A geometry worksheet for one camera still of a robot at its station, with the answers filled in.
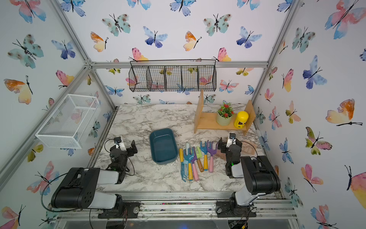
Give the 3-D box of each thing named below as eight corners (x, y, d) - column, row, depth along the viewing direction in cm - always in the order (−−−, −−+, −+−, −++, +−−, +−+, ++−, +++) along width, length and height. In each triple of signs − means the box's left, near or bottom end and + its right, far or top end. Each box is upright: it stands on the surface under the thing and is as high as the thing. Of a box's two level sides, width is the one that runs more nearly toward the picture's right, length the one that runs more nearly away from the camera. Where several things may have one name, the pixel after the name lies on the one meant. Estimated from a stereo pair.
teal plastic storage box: (154, 167, 90) (152, 164, 86) (151, 135, 106) (149, 130, 101) (180, 161, 93) (179, 157, 88) (173, 130, 108) (172, 125, 104)
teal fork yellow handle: (181, 182, 85) (181, 180, 82) (178, 150, 98) (178, 148, 95) (187, 181, 85) (186, 179, 83) (183, 150, 98) (182, 147, 95)
